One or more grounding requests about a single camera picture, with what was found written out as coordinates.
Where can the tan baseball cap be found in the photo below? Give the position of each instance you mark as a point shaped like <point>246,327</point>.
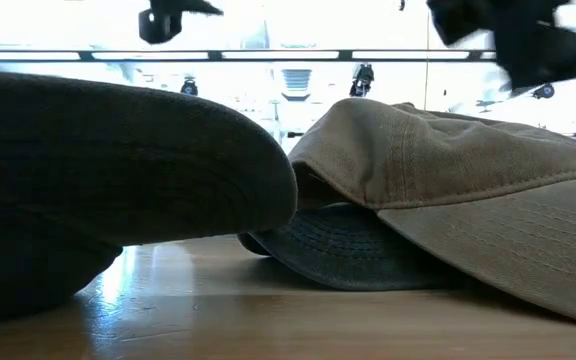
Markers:
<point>468,165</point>

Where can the black baseball cap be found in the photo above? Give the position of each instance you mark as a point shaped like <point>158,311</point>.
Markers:
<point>93,165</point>

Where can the dark blue-grey baseball cap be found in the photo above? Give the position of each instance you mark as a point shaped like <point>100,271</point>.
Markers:
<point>348,250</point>

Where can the dark background robot arm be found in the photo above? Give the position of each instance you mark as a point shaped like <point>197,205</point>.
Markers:
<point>362,80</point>

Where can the small dark background device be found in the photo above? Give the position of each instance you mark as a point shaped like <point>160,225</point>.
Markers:
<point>544,91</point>
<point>188,88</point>

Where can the grey slatted background unit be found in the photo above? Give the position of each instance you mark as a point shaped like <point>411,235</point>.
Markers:
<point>296,80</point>

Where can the black horizontal rail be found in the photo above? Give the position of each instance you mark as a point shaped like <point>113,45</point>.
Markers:
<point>215,55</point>

